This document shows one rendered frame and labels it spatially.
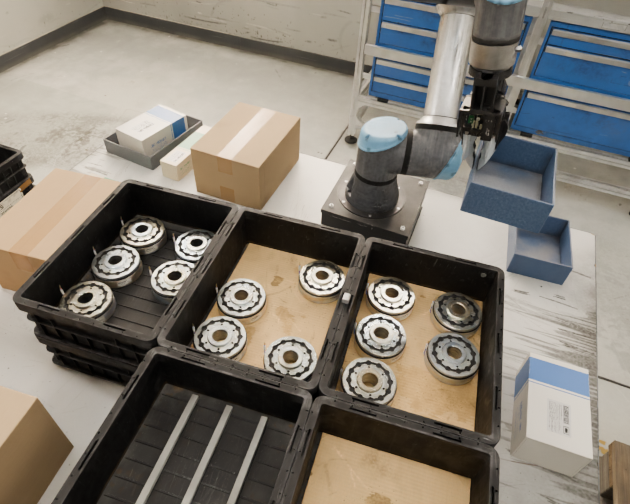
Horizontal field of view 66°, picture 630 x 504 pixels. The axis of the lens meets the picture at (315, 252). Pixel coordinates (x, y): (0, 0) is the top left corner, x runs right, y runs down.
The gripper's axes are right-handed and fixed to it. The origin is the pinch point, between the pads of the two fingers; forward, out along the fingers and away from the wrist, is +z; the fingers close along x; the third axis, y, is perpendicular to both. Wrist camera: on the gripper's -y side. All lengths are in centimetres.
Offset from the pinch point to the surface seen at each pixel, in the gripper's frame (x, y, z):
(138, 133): -106, -14, 18
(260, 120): -69, -30, 16
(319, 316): -23.7, 28.7, 25.8
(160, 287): -56, 39, 18
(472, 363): 8.3, 27.8, 27.5
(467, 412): 9.5, 36.6, 30.6
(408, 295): -7.7, 16.9, 25.2
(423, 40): -52, -165, 37
